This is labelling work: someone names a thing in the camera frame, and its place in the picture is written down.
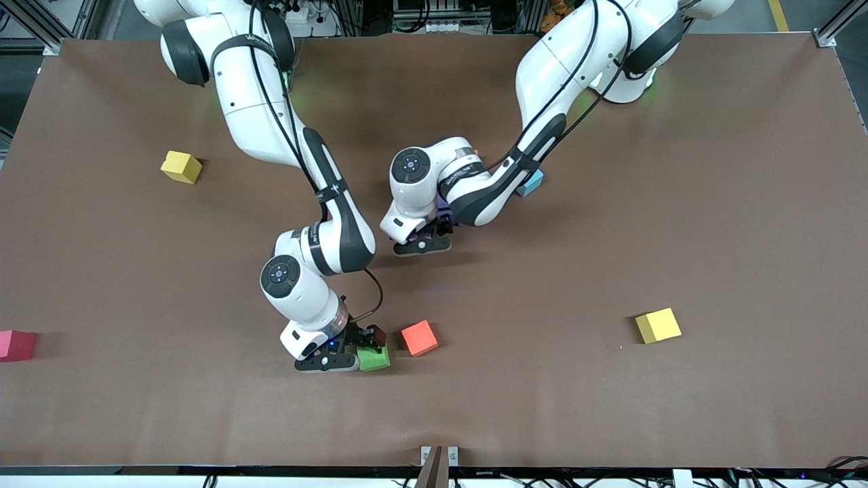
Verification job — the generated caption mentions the green foam cube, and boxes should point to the green foam cube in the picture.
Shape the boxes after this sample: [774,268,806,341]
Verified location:
[357,346,392,373]

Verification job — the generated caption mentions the orange foam cube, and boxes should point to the orange foam cube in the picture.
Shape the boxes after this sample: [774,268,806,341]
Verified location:
[401,319,439,358]

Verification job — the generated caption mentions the yellow foam cube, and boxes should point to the yellow foam cube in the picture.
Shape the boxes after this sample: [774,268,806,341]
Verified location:
[635,307,683,345]
[160,150,203,185]

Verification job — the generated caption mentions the blue foam cube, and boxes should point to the blue foam cube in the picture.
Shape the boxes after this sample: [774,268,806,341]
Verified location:
[515,169,545,198]

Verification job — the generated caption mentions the brown wooden strip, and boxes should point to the brown wooden strip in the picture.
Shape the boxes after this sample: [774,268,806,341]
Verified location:
[414,445,451,488]

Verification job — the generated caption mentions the brown paper table cover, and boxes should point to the brown paper table cover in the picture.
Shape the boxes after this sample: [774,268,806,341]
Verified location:
[0,33,868,470]

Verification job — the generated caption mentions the bag of orange items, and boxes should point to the bag of orange items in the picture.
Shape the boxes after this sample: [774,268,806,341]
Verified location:
[540,0,574,36]

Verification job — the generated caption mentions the white power strip with plugs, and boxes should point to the white power strip with plugs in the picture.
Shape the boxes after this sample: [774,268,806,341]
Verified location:
[292,0,340,38]

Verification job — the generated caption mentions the red foam cube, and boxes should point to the red foam cube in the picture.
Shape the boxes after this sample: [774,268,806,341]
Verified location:
[0,329,37,363]

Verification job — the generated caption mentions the small metal table bracket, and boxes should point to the small metal table bracket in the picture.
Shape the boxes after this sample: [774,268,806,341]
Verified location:
[420,445,460,467]

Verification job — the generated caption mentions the aluminium frame rail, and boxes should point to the aluminium frame rail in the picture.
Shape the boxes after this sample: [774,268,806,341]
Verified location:
[0,0,102,49]
[817,0,868,41]

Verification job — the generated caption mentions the tangled black cables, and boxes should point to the tangled black cables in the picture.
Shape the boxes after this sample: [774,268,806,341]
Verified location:
[400,457,868,488]

